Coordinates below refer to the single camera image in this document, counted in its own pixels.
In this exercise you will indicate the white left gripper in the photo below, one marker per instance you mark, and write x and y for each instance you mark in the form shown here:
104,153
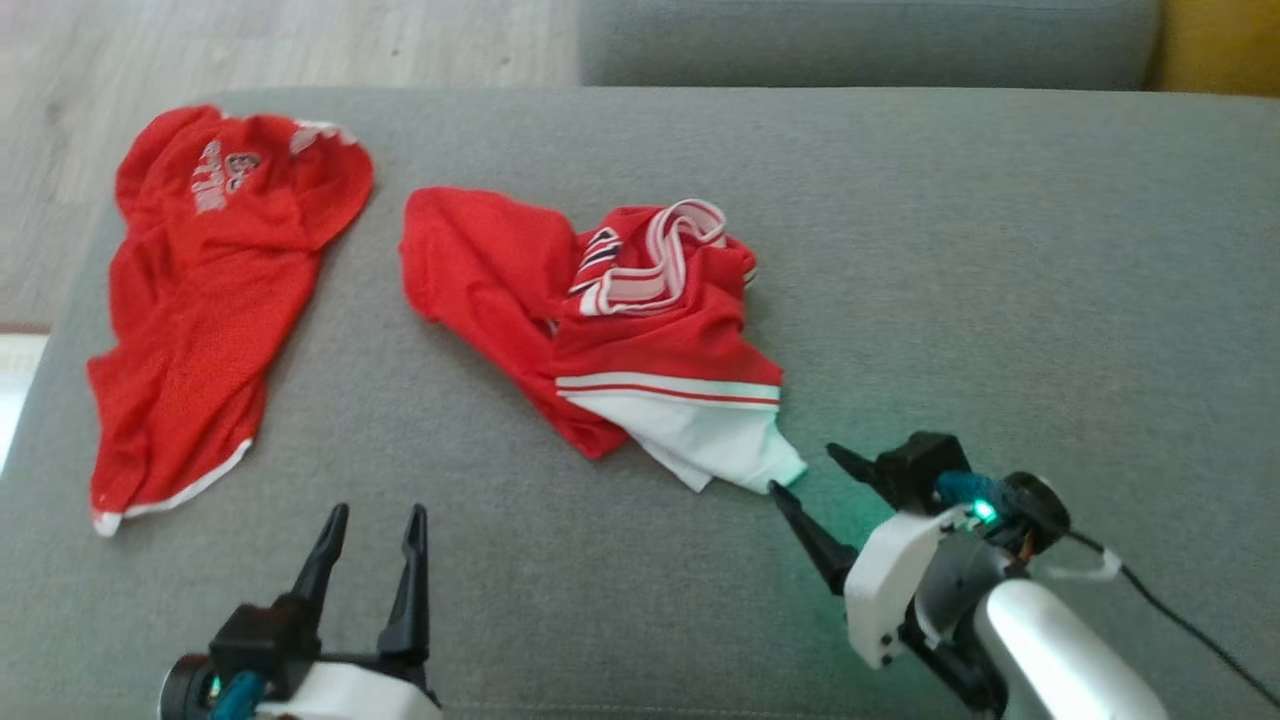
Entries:
350,695

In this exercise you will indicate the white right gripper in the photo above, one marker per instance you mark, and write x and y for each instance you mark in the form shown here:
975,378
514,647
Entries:
900,580

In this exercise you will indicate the red and white sports garment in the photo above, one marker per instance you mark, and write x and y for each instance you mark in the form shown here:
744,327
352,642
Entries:
660,340

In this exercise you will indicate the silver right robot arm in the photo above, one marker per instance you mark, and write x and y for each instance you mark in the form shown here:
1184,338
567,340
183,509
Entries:
1060,660

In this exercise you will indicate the grey fabric sofa seat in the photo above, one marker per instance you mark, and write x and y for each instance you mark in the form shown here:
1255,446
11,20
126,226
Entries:
1000,300

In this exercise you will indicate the red mesh jersey white print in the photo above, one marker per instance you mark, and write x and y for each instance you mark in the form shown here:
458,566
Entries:
210,300

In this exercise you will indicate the grey sofa cushion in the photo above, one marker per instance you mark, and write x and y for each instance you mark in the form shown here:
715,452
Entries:
860,40

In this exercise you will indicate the yellow fabric cushion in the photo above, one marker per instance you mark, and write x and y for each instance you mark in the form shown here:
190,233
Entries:
1220,45

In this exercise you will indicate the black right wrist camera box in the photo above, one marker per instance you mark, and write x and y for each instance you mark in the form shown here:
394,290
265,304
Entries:
920,468

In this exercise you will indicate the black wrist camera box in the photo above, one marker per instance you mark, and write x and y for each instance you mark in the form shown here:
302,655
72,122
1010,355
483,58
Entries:
262,640
920,468

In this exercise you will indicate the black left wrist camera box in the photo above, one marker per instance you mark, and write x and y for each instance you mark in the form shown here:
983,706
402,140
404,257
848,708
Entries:
262,640

